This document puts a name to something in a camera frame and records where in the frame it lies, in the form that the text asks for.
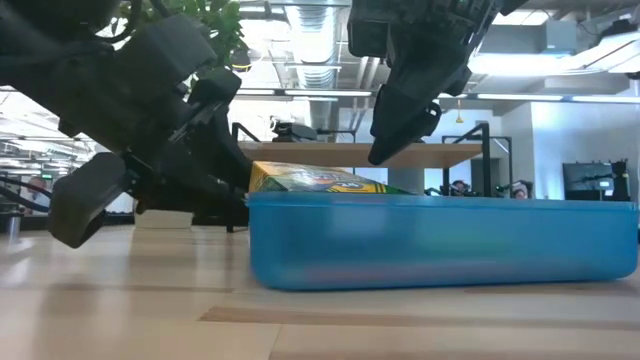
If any white plant pot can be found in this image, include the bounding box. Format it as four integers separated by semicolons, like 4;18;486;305
133;209;195;230

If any black metal shelf frame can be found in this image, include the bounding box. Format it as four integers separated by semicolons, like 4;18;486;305
227;121;514;234

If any silver spiral ventilation duct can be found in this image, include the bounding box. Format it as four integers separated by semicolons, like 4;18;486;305
284;0;349;131

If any black monitor on stand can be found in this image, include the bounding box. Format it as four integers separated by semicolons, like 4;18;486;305
562;159;631;202

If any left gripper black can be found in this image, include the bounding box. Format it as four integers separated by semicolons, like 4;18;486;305
0;14;254;249

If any wooden shelf board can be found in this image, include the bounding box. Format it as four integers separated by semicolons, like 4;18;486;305
238;142;484;170

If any yellow crayon box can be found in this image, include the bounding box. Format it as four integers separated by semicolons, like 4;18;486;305
248;160;411;195

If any blue translucent plastic box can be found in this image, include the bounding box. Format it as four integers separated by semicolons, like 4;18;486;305
247;191;640;292

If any silver metal post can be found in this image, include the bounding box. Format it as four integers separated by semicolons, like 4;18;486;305
5;212;22;241

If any green leafy potted tree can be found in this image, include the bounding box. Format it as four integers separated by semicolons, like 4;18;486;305
117;0;246;71

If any black curved cable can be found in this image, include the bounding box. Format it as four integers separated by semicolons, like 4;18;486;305
0;175;51;214

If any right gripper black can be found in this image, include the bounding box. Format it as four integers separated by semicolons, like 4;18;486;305
347;0;529;167

